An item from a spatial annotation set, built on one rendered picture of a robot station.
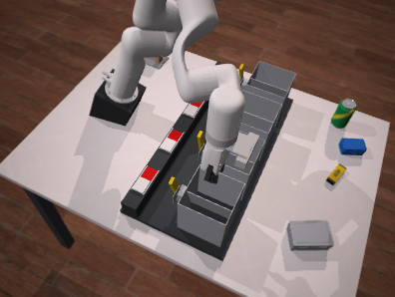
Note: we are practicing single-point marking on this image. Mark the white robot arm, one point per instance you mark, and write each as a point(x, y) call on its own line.
point(161, 30)

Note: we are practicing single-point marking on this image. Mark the green drink can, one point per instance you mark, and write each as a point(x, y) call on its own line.
point(343, 113)

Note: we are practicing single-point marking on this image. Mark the grey flat case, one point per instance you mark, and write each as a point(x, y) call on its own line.
point(314, 235)

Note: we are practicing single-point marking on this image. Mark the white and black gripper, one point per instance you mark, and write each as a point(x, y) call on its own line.
point(213, 160)

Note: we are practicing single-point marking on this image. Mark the blue box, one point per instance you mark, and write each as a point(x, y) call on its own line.
point(352, 146)

